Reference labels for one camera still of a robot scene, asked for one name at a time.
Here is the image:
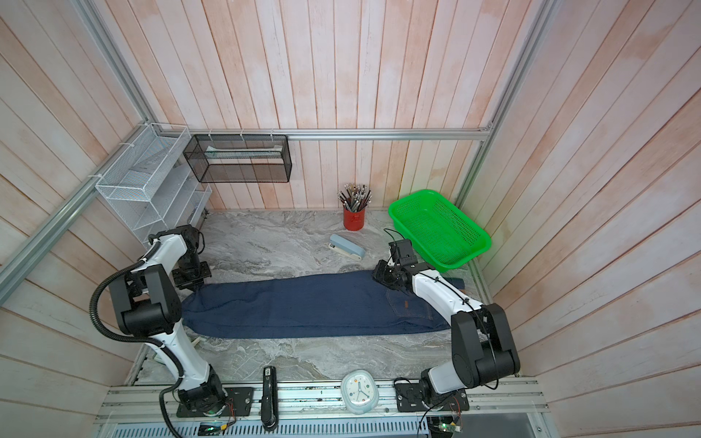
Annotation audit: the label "green plastic basket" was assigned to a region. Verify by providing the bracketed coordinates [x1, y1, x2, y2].
[388, 190, 492, 273]

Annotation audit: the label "grey blue stapler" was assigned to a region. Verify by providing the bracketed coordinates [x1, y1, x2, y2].
[329, 234, 366, 260]

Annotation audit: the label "white wire mesh shelf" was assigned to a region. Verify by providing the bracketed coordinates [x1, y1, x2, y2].
[96, 123, 212, 247]

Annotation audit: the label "red pencil cup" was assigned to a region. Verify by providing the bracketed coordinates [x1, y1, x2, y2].
[338, 184, 372, 231]

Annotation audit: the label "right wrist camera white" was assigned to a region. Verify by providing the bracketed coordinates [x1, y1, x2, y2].
[389, 239, 418, 266]

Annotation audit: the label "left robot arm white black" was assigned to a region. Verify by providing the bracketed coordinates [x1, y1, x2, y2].
[89, 224, 227, 416]

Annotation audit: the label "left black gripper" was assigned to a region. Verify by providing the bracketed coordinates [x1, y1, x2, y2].
[172, 248, 213, 291]

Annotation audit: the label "black mesh wall basket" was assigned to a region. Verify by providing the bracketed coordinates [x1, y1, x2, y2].
[184, 133, 293, 184]

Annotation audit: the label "white round clock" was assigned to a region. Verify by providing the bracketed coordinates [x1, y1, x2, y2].
[341, 370, 380, 415]

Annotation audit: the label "aluminium front rail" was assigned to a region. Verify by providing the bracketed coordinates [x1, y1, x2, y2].
[92, 377, 554, 438]

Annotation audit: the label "dark blue denim trousers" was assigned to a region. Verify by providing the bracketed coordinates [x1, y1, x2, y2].
[183, 271, 449, 339]

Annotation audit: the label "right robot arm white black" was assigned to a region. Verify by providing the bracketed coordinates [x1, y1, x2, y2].
[372, 260, 520, 406]

